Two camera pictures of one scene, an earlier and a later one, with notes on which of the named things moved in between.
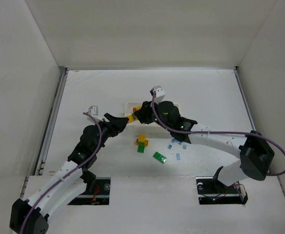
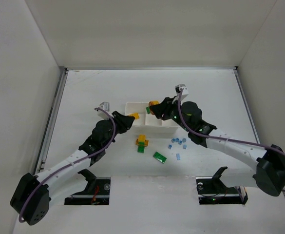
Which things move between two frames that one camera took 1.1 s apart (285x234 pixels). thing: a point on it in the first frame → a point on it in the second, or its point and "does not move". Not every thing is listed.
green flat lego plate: x=160 y=157 does not move
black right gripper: x=143 y=113 → x=167 y=107
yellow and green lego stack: x=142 y=142 does not move
